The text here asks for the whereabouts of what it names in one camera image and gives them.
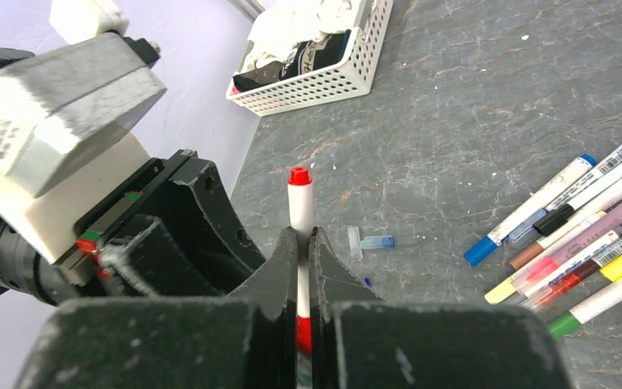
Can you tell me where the black capped white marker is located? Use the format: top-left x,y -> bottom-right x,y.
533,162 -> 622,237

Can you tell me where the white plastic basket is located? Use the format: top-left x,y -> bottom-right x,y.
226,1 -> 394,117

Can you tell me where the brown capped white marker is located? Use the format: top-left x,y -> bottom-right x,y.
509,178 -> 622,270

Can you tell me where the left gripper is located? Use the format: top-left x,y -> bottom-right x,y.
0,150 -> 265,306

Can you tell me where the white cloth in basket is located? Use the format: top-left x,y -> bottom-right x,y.
240,0 -> 373,73

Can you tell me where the blue clear barcode pen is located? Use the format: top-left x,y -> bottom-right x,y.
508,144 -> 622,243

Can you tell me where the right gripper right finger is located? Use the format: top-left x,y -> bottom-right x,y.
309,227 -> 572,388

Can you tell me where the blue capped white marker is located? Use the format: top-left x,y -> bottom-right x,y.
463,154 -> 596,267

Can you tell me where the black cloth in basket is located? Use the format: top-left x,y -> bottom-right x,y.
232,30 -> 351,92

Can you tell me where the clear blue pen cap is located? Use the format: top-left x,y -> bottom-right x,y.
360,235 -> 395,250

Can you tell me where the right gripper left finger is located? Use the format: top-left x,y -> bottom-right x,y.
15,228 -> 298,388

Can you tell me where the red clear pen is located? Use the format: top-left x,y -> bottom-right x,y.
520,237 -> 622,312

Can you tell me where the green capped white marker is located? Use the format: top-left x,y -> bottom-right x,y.
548,277 -> 622,339

